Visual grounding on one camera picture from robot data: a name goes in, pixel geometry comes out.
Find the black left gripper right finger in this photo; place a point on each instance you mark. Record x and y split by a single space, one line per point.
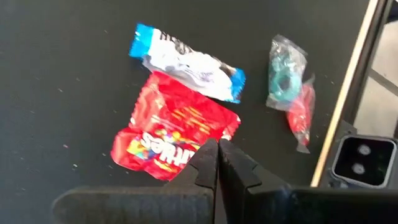
311 207

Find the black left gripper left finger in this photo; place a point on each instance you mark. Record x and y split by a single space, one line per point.
124 205

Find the red Skittles candy packet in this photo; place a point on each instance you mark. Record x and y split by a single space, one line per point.
174 124

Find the white blue candy bar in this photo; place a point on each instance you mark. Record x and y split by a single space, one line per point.
186 65

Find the black table mat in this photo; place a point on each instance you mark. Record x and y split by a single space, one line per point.
62 62

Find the black table edge camera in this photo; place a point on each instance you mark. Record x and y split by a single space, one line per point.
363 161

